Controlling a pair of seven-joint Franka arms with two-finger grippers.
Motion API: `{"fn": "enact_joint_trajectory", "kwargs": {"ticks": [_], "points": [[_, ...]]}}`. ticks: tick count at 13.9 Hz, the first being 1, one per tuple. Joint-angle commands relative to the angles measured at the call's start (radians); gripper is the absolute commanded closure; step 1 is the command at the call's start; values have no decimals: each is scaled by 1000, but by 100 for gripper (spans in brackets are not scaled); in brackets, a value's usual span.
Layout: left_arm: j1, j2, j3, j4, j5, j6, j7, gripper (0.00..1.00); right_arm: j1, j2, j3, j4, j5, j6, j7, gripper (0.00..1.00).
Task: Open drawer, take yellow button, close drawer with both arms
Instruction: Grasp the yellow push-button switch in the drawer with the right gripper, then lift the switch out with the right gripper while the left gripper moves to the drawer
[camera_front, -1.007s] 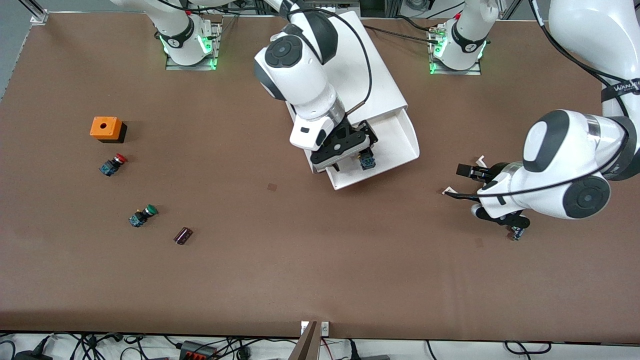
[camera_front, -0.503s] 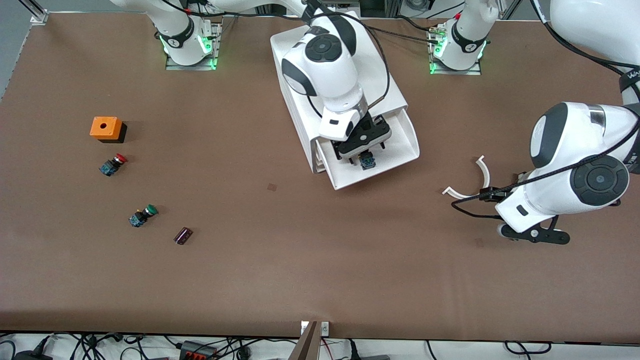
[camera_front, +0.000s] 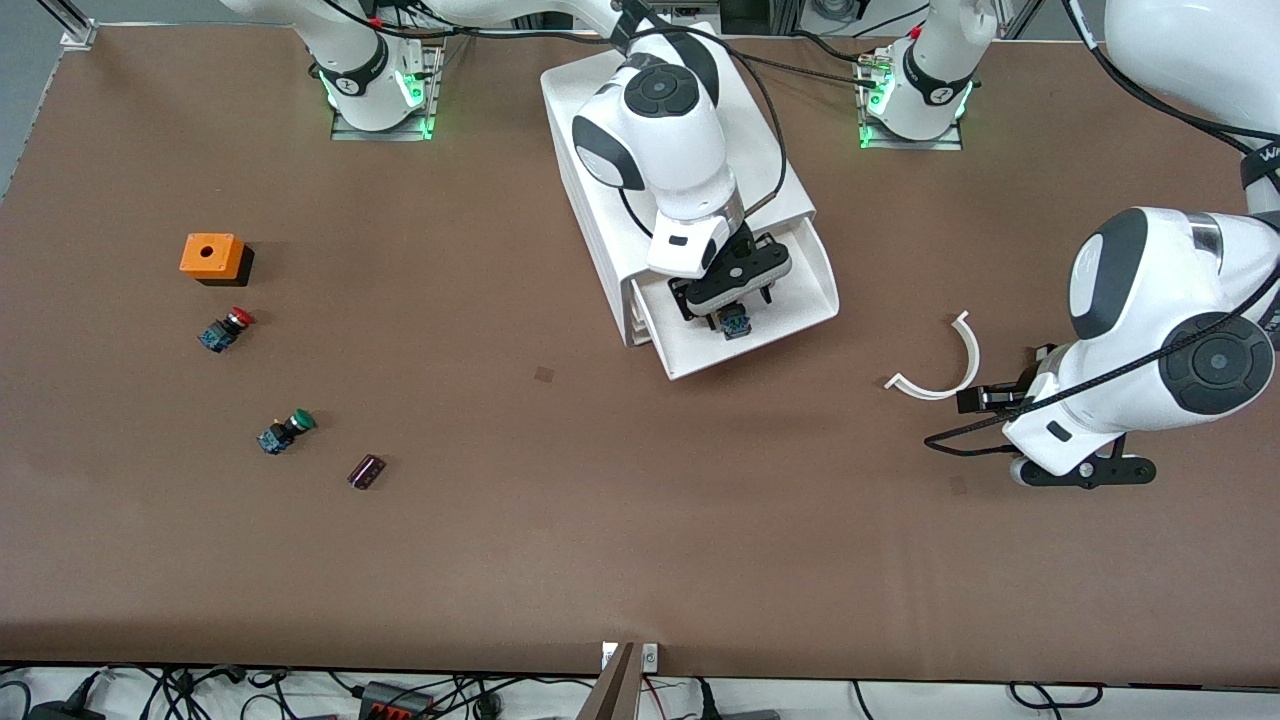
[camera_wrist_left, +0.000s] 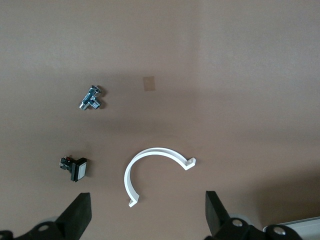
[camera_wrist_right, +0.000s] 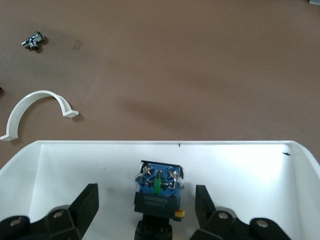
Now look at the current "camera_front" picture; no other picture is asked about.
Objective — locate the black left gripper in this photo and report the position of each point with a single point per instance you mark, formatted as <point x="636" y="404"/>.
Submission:
<point x="1027" y="386"/>

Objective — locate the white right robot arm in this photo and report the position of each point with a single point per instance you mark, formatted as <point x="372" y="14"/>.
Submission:
<point x="660" y="150"/>

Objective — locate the green push button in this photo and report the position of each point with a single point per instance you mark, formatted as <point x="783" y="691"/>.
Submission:
<point x="285" y="432"/>

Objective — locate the dark purple cylindrical capacitor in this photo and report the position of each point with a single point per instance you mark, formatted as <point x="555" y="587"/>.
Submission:
<point x="366" y="472"/>

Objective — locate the white background device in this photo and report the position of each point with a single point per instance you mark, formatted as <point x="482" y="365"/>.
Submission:
<point x="690" y="15"/>

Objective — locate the aluminium frame profile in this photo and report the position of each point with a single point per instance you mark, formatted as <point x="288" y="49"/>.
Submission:
<point x="75" y="25"/>

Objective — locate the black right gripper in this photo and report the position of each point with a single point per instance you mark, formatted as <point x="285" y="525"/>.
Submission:
<point x="741" y="247"/>

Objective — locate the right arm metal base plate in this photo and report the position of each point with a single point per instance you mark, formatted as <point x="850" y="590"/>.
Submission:
<point x="380" y="135"/>

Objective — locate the brown wooden post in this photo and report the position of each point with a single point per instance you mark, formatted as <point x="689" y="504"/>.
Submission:
<point x="612" y="695"/>

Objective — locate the small white bracket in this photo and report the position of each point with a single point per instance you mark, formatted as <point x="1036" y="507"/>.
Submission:
<point x="650" y="657"/>
<point x="608" y="657"/>

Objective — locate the red push button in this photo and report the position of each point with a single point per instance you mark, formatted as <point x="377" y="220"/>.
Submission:
<point x="225" y="330"/>

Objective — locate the white curved plastic clip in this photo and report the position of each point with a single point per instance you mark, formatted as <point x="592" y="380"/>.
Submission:
<point x="974" y="355"/>

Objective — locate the black red power strip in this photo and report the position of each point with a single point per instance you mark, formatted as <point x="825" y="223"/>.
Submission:
<point x="395" y="705"/>

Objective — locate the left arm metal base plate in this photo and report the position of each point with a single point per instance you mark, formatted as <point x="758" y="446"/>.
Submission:
<point x="910" y="144"/>

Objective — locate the orange button enclosure box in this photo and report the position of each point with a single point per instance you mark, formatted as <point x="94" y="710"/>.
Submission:
<point x="210" y="255"/>

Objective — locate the white plastic drawer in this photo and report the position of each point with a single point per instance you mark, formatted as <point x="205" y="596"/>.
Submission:
<point x="800" y="295"/>

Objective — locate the white drawer cabinet shell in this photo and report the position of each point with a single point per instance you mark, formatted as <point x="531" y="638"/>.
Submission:
<point x="570" y="85"/>

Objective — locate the black rectangular white-faced button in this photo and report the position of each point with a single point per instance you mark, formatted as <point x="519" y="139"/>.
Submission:
<point x="1045" y="352"/>

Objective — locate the blue push button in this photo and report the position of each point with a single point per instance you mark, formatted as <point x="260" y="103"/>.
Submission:
<point x="737" y="326"/>

